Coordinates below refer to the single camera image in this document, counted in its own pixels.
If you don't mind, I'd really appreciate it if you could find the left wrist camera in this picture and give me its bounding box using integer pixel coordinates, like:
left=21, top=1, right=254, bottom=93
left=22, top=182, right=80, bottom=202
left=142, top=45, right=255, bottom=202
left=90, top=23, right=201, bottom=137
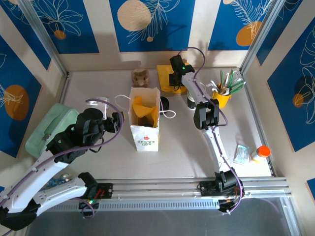
left=86, top=96, right=110, bottom=120

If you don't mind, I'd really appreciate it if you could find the stack of cardboard cup carriers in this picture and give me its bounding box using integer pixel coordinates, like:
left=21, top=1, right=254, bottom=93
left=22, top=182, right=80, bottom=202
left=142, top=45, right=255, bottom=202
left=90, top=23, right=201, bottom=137
left=130, top=68, right=150, bottom=88

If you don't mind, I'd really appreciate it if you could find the yellow paper napkin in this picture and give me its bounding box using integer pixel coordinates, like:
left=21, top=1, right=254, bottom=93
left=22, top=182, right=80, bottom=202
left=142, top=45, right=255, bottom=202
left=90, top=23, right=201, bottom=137
left=132, top=96, right=158, bottom=128

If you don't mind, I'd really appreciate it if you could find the stack of paper cups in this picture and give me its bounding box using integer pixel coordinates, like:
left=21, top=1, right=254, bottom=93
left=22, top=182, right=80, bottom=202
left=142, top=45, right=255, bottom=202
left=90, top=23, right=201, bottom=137
left=186, top=82, right=206, bottom=109

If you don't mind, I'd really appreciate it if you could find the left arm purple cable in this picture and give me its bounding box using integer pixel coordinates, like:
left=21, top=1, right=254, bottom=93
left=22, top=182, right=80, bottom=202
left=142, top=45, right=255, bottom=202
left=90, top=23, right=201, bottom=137
left=0, top=98, right=125, bottom=234

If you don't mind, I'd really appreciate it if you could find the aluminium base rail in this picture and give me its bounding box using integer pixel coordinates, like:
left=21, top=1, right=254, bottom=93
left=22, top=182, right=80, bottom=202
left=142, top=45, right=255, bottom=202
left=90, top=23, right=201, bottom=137
left=21, top=177, right=292, bottom=201

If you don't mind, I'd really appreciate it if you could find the orange capped bottle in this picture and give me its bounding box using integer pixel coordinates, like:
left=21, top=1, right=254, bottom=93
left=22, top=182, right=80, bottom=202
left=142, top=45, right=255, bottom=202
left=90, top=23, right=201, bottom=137
left=250, top=145, right=271, bottom=164

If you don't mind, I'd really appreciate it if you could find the white paper carry bag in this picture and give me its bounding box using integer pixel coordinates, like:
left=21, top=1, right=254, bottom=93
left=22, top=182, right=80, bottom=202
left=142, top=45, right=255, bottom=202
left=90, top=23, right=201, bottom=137
left=114, top=86, right=177, bottom=152

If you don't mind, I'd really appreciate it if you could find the aluminium frame post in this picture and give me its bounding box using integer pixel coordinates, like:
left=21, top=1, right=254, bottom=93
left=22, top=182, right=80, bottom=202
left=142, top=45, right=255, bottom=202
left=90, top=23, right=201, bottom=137
left=18, top=0, right=72, bottom=77
left=240, top=0, right=287, bottom=74

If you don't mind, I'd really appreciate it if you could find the plastic wipes packet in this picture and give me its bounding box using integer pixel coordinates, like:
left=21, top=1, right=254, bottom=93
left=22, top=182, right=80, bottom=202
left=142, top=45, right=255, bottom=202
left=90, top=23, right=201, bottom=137
left=232, top=144, right=252, bottom=165

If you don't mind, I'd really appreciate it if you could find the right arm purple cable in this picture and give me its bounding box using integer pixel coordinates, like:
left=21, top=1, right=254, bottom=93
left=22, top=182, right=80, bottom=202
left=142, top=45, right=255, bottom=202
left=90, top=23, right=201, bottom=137
left=177, top=46, right=244, bottom=215

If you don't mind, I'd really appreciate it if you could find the yellow stirrer holder cup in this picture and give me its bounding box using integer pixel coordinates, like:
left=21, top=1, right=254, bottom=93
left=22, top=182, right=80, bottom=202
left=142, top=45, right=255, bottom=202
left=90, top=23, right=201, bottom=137
left=212, top=88, right=232, bottom=109

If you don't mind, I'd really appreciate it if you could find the green zippered pouch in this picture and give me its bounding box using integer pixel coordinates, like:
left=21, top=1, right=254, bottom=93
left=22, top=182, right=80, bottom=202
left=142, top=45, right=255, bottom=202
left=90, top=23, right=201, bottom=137
left=25, top=103, right=81, bottom=159

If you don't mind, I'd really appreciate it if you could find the slotted grey cable duct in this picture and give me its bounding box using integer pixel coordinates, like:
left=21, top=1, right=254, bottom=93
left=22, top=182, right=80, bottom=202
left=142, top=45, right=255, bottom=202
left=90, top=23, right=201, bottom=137
left=49, top=198, right=220, bottom=212

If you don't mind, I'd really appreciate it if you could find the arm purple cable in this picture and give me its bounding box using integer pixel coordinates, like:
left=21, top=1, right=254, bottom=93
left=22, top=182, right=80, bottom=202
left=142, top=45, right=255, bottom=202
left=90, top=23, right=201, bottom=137
left=177, top=46, right=244, bottom=215
left=0, top=98, right=125, bottom=234

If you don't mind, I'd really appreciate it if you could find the green white wrapped stirrer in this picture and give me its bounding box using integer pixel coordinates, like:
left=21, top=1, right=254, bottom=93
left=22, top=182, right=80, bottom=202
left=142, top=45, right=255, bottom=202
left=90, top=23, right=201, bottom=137
left=228, top=80, right=247, bottom=94

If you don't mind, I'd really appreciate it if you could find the blue cable bundle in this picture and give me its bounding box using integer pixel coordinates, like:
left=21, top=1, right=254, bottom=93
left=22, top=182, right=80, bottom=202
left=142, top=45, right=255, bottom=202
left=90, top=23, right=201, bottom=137
left=46, top=173, right=72, bottom=187

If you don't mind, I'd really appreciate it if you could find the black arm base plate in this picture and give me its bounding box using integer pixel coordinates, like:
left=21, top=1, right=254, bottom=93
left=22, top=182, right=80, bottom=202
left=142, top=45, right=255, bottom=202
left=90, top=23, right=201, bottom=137
left=91, top=183, right=114, bottom=200
left=200, top=181, right=246, bottom=197

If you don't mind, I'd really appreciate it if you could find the stack of yellow napkins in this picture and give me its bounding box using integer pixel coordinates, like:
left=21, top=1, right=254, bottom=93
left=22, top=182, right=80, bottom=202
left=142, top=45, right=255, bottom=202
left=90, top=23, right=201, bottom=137
left=156, top=64, right=189, bottom=95

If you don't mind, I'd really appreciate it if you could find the stack of black cup lids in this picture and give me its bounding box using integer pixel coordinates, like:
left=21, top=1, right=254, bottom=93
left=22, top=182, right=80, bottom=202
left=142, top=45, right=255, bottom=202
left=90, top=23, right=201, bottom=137
left=159, top=96, right=170, bottom=111

